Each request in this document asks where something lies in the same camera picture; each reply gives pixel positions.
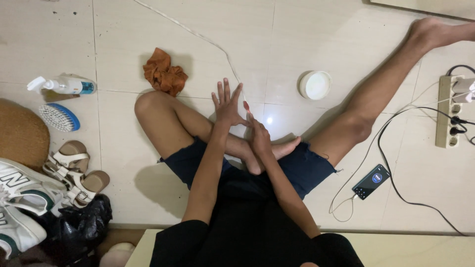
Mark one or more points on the person's right hand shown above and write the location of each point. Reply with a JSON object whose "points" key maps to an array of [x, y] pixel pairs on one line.
{"points": [[261, 139]]}

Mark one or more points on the person's left hand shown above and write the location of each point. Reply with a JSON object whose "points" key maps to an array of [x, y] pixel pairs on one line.
{"points": [[226, 111]]}

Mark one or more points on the person's right fingers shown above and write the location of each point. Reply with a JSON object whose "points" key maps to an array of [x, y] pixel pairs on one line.
{"points": [[254, 121]]}

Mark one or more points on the small red tool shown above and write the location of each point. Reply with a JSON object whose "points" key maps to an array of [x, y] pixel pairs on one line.
{"points": [[246, 106]]}

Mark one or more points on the round white jar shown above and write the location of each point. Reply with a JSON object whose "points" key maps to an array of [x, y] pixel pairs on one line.
{"points": [[315, 85]]}

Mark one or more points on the dark blue denim shorts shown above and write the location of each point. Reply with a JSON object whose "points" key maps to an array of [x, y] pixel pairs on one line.
{"points": [[311, 167]]}

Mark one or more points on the person's left leg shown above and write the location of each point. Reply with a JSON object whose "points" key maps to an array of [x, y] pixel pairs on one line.
{"points": [[163, 122]]}

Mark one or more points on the person's leg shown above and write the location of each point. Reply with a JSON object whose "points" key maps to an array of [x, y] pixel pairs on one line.
{"points": [[163, 122], [371, 100]]}

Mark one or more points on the crumpled orange cloth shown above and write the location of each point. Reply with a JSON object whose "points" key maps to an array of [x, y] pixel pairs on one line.
{"points": [[165, 76]]}

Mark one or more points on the black shirt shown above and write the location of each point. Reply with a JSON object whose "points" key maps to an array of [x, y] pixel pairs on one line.
{"points": [[252, 230]]}

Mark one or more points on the person's right leg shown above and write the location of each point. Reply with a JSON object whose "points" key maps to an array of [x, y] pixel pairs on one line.
{"points": [[371, 100]]}

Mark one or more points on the black smartphone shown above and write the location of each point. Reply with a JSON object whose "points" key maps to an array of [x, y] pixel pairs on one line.
{"points": [[371, 181]]}

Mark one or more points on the pale pink slipper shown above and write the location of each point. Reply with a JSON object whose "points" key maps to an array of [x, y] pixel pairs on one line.
{"points": [[117, 254]]}

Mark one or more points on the white spray bottle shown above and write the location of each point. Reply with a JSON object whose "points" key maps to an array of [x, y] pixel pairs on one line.
{"points": [[65, 86]]}

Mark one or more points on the beige power strip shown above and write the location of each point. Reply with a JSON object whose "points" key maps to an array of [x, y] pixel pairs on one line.
{"points": [[447, 111]]}

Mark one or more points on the blue scrub brush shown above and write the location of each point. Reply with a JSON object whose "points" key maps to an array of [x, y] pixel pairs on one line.
{"points": [[59, 117]]}

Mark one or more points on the beige low platform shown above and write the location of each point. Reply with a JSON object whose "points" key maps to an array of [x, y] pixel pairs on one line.
{"points": [[408, 250]]}

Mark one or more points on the black plug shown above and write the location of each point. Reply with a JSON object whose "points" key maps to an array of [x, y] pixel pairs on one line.
{"points": [[457, 120], [456, 131]]}

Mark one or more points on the black plastic bag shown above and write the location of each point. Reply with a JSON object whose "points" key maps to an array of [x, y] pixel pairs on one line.
{"points": [[79, 224]]}

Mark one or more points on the beige board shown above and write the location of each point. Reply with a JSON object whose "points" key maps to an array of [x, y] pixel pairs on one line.
{"points": [[426, 6]]}

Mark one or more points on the white charger plug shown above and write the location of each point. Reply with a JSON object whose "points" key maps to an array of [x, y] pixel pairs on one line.
{"points": [[464, 85], [464, 98]]}

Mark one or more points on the brown woven doormat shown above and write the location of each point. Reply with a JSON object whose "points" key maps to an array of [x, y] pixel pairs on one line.
{"points": [[21, 135]]}

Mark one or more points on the white and green sneaker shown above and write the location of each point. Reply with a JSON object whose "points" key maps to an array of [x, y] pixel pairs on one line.
{"points": [[28, 185], [16, 231]]}

